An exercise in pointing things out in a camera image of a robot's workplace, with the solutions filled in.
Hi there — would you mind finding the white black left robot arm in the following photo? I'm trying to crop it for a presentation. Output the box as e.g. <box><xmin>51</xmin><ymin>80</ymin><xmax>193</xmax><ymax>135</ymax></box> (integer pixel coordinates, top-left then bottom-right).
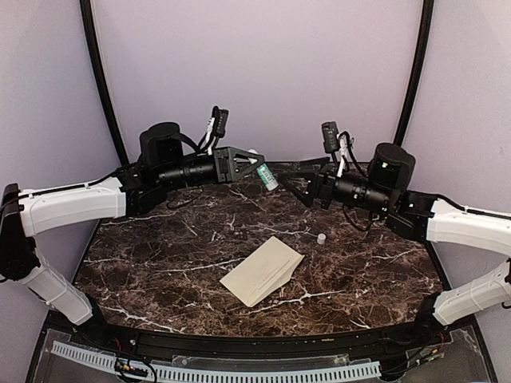
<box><xmin>1</xmin><ymin>122</ymin><xmax>264</xmax><ymax>348</ymax></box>

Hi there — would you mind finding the cream paper envelope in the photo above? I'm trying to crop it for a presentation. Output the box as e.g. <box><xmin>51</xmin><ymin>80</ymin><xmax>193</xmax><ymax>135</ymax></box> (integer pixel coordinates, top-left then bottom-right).
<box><xmin>220</xmin><ymin>236</ymin><xmax>304</xmax><ymax>307</ymax></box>

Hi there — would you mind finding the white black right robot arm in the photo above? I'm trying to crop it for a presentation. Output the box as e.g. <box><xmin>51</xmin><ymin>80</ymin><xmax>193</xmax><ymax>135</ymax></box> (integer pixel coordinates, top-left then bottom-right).
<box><xmin>279</xmin><ymin>143</ymin><xmax>510</xmax><ymax>346</ymax></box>

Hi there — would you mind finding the black front rail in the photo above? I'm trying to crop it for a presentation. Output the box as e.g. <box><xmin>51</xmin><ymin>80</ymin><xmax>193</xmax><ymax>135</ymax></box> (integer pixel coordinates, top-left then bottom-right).
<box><xmin>73</xmin><ymin>323</ymin><xmax>442</xmax><ymax>360</ymax></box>

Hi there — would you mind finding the black right frame post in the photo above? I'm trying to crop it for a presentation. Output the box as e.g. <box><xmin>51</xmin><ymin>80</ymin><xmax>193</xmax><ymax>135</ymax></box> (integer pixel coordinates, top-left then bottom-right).
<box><xmin>393</xmin><ymin>0</ymin><xmax>434</xmax><ymax>146</ymax></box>

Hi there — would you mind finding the green white glue stick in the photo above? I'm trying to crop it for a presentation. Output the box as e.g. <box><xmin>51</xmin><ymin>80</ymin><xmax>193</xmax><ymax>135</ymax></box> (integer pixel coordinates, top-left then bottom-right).
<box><xmin>256</xmin><ymin>163</ymin><xmax>279</xmax><ymax>192</ymax></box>

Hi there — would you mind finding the white slotted cable duct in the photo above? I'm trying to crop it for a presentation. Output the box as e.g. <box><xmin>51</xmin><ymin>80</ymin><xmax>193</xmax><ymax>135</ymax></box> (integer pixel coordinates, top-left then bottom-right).
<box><xmin>50</xmin><ymin>341</ymin><xmax>381</xmax><ymax>382</ymax></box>

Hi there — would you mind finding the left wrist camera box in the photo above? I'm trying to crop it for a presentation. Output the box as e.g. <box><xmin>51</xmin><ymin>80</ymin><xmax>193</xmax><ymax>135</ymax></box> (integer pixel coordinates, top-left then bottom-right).
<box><xmin>212</xmin><ymin>106</ymin><xmax>229</xmax><ymax>138</ymax></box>

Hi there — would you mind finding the white glue stick cap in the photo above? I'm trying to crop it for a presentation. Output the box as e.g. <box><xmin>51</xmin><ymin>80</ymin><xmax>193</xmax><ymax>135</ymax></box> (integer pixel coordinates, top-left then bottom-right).
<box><xmin>316</xmin><ymin>233</ymin><xmax>327</xmax><ymax>244</ymax></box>

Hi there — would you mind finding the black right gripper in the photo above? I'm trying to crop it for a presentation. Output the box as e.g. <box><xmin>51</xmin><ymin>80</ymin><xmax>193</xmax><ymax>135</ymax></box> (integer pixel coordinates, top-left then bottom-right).
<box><xmin>278</xmin><ymin>156</ymin><xmax>394</xmax><ymax>215</ymax></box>

